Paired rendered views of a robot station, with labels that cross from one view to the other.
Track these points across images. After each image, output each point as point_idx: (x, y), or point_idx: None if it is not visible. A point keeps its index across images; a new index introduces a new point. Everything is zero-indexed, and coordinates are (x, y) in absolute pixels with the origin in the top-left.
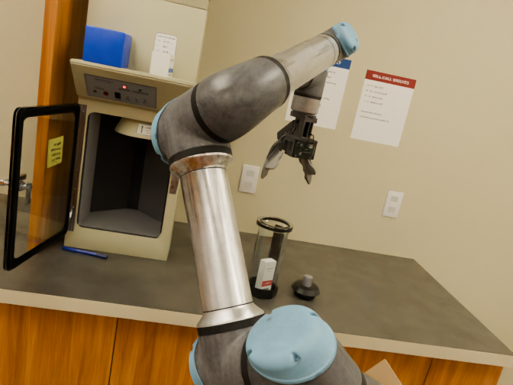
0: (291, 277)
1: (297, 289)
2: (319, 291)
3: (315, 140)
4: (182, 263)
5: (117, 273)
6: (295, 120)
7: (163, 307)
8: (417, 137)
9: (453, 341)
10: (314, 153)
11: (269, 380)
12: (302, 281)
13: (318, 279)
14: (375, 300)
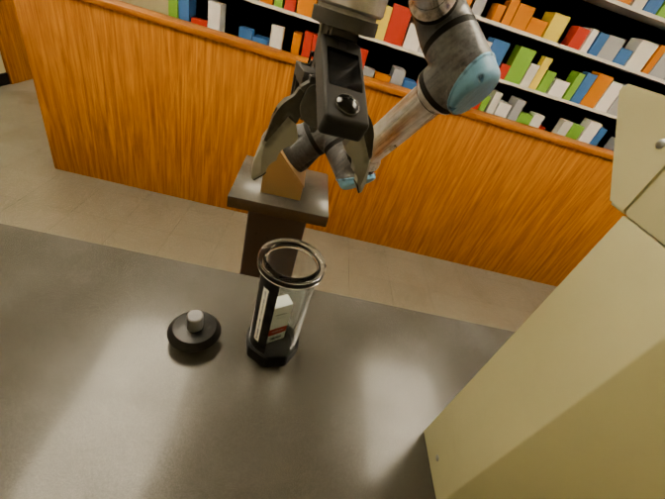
0: (179, 401)
1: (217, 321)
2: (174, 319)
3: (301, 61)
4: (396, 428)
5: (466, 374)
6: (355, 43)
7: (393, 309)
8: None
9: (15, 238)
10: (292, 90)
11: None
12: (195, 337)
13: (110, 399)
14: (36, 328)
